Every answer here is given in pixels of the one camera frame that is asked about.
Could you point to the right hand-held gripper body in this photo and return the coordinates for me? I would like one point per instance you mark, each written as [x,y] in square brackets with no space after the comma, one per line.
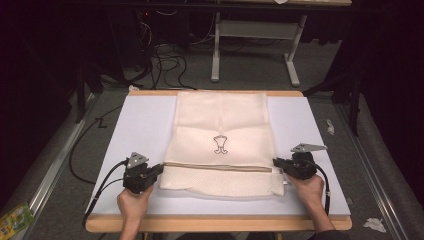
[300,165]

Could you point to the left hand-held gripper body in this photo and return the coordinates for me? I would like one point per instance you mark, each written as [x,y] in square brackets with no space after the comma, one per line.
[136,176]

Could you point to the cream mesh laundry bag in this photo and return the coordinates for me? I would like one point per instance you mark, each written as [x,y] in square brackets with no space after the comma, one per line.
[221,116]

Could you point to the person's left hand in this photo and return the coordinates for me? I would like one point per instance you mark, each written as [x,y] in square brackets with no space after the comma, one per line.
[133,203]

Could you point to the person's right hand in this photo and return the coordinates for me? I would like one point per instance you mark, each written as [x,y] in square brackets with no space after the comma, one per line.
[308,193]

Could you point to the white board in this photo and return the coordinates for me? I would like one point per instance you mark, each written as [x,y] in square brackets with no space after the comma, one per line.
[143,126]

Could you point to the clear plastic scrap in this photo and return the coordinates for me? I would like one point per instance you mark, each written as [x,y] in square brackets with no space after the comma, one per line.
[330,127]

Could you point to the wooden table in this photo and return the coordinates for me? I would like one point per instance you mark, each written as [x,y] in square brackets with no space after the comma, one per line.
[206,224]

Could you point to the small white cloth scrap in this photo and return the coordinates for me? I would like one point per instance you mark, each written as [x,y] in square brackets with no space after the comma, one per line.
[133,88]

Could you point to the black metal stand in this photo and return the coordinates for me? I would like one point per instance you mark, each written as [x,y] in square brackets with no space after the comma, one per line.
[81,90]
[354,100]

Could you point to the crumpled white paper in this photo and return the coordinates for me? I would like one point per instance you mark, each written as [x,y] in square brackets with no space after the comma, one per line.
[375,225]

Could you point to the green printed packet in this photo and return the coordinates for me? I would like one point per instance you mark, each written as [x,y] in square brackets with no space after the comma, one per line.
[15,220]

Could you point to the metal floor rail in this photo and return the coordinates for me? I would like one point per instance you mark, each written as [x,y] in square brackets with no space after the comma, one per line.
[370,173]
[50,170]

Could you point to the white desk frame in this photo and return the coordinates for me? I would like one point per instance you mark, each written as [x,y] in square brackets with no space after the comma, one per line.
[256,30]

